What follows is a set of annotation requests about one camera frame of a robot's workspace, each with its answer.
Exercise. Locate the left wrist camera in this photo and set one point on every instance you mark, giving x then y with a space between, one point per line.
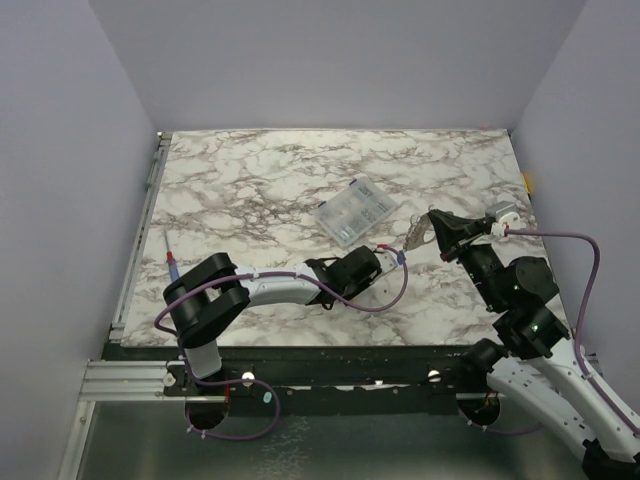
388 259

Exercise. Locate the aluminium extrusion rail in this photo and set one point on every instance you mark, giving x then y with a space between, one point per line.
123 381

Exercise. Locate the clear plastic screw box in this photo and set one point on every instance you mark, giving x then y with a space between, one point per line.
354 211

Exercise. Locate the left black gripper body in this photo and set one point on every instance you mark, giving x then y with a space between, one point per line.
353 289

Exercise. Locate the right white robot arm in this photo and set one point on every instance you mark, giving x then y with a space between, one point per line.
537 361

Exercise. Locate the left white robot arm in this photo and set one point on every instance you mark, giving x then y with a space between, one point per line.
215 292

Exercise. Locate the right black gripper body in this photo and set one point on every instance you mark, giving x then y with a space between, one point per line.
460 242

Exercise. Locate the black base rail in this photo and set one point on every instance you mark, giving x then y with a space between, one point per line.
337 381

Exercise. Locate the yellow wall tag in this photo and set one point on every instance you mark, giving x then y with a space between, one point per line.
527 183

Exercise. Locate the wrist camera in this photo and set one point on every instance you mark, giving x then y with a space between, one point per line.
505 216
388 259

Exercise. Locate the red blue screwdriver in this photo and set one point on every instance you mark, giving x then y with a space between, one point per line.
171 262

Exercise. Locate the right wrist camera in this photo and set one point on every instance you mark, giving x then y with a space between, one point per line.
505 216

